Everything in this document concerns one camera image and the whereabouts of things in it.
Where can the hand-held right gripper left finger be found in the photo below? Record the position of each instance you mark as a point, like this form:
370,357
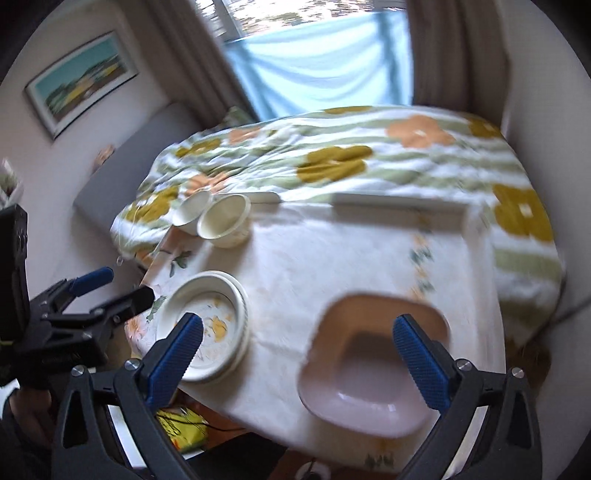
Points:
178,355

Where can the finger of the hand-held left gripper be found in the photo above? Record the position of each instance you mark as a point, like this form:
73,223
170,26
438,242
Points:
134,300
92,280

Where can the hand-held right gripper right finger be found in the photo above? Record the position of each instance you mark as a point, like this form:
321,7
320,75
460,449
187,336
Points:
420,360

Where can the cartoon print plate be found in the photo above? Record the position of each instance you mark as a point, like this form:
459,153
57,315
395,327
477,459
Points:
212,318

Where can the pink square bowl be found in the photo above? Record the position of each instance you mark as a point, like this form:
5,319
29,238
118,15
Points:
369,378

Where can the plain white plate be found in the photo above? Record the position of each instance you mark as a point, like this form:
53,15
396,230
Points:
247,318

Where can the small white bowl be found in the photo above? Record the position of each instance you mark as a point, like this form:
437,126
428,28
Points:
191,207

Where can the cream round bowl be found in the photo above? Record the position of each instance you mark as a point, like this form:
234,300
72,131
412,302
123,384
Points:
224,220

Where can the yellow bag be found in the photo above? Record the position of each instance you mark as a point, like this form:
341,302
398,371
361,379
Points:
182,424

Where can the grey padded headboard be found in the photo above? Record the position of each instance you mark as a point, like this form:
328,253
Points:
134,170

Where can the floral tablecloth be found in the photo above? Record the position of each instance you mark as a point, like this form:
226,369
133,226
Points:
332,258

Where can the framed landscape picture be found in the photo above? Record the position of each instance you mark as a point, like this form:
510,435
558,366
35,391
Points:
78,81

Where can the floral striped blanket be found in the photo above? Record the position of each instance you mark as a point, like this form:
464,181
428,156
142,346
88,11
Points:
369,157

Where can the green checked pillow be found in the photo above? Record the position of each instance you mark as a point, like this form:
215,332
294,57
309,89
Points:
235,116

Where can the brown curtain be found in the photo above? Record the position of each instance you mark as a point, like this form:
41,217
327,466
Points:
203,55
452,50

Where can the light blue cloth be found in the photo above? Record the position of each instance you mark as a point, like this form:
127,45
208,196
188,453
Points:
323,74

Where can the window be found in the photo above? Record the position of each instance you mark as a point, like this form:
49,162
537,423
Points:
295,11

